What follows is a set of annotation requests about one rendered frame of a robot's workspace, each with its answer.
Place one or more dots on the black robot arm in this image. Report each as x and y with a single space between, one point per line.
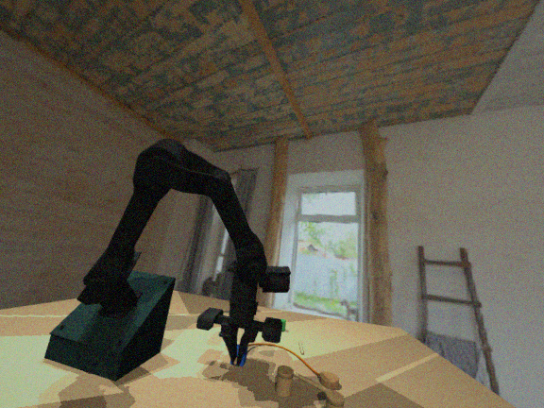
164 165

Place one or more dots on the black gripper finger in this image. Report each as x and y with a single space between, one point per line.
245 340
231 343

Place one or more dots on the blue block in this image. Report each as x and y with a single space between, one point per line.
244 358

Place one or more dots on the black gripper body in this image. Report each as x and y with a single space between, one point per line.
241 316

